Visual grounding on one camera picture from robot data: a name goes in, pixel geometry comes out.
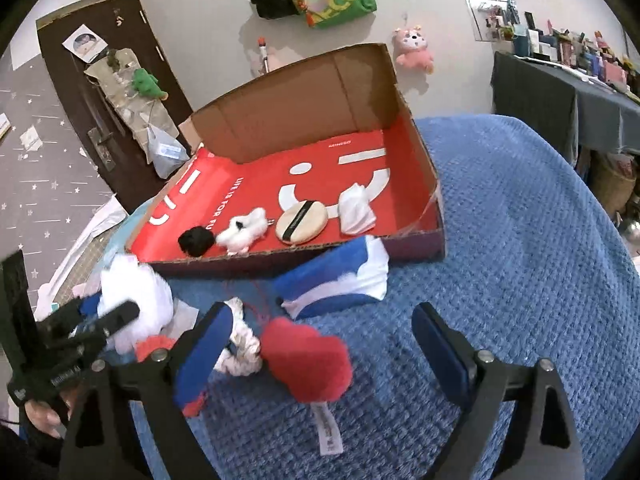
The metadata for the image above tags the round photo card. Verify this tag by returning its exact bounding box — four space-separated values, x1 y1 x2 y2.
62 23 109 64

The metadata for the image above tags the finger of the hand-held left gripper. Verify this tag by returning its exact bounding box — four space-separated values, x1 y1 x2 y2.
35 297 103 339
62 301 141 349

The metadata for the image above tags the beige round powder puff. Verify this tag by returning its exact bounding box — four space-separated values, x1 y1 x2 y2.
274 199 330 246

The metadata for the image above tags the white plastic sheet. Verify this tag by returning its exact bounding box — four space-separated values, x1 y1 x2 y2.
44 194 129 302

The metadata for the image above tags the blue and white pouch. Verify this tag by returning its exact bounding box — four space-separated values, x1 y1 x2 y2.
272 236 390 322

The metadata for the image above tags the white rope knot toy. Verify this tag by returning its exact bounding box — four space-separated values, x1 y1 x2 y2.
216 297 264 377

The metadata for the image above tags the torn white wall sticker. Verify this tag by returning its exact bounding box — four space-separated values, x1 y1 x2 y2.
19 126 44 152

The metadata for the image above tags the red cardboard box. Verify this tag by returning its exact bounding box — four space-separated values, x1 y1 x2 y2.
125 42 447 267

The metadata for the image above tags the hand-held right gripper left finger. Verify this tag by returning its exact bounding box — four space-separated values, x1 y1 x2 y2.
60 301 236 480

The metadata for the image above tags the cluttered side table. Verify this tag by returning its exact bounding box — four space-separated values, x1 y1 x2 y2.
475 0 640 107

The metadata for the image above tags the dark brown door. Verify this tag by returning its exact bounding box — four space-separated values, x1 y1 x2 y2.
36 0 197 202

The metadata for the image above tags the black pom-pom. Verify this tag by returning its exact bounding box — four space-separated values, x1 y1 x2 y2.
178 227 217 259

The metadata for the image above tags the green crocodile plush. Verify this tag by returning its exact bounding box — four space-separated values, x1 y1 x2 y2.
130 67 169 101

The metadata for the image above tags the translucent plastic bag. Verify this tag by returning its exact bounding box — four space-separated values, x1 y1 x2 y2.
147 125 191 179

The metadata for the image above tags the pink plush toy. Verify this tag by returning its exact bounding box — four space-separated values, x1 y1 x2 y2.
392 23 435 74

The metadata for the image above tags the white packet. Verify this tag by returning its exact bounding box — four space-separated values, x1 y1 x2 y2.
338 183 377 236

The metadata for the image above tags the beige hanging organizer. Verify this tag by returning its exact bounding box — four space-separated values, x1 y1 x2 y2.
83 47 172 164

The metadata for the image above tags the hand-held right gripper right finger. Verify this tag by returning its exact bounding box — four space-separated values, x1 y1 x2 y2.
411 302 586 480

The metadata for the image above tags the white mesh bath pouf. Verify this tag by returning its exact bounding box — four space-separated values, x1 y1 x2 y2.
99 254 174 357

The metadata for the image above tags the metal door handle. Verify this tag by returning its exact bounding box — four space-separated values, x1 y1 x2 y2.
87 127 119 177

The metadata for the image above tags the white fluffy plush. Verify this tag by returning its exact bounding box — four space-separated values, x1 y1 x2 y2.
216 207 274 256

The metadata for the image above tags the person's left hand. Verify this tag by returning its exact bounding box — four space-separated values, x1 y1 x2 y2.
22 393 69 439

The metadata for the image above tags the red crochet item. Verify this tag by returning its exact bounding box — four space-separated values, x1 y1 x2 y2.
134 335 208 419

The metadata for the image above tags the table with grey cloth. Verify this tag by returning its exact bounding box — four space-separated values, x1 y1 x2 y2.
489 50 640 172

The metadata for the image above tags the blue fleece blanket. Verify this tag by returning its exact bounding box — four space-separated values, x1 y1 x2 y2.
100 114 640 480

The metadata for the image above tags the red heart plush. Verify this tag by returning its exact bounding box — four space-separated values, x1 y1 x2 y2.
259 317 354 457

